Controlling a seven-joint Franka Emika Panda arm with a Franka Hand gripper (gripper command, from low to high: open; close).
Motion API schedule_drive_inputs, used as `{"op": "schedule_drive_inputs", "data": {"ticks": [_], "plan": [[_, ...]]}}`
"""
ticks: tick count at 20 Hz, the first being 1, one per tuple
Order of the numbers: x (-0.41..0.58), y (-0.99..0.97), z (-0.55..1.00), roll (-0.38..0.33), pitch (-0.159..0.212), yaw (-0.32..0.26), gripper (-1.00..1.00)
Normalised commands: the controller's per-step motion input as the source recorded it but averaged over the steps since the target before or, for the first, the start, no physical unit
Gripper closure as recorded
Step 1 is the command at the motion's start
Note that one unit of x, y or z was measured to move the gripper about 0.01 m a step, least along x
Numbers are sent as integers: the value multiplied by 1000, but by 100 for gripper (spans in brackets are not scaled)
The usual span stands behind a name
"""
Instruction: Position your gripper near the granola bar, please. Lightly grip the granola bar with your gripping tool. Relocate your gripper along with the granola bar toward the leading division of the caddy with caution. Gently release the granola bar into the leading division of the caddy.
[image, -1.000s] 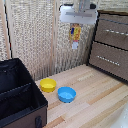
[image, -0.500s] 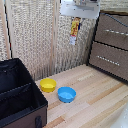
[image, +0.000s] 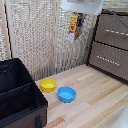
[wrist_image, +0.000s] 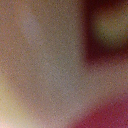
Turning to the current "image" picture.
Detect dark brown drawer cabinet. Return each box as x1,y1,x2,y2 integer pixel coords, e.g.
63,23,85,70
87,9,128,83

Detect yellow bowl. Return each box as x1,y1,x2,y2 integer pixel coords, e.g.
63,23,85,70
39,78,58,93

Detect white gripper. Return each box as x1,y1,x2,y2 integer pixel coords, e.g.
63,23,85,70
61,0,104,29

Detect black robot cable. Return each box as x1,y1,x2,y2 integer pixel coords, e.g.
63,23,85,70
101,9,128,29

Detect blue bowl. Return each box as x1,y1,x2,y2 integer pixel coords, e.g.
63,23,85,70
57,86,77,104

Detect beige woven folding screen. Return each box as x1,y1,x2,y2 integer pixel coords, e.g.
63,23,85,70
0,0,128,82

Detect red yellow granola bar box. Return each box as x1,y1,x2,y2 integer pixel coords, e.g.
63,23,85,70
67,12,84,43

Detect black fabric storage box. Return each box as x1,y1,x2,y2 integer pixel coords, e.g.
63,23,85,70
0,58,49,128

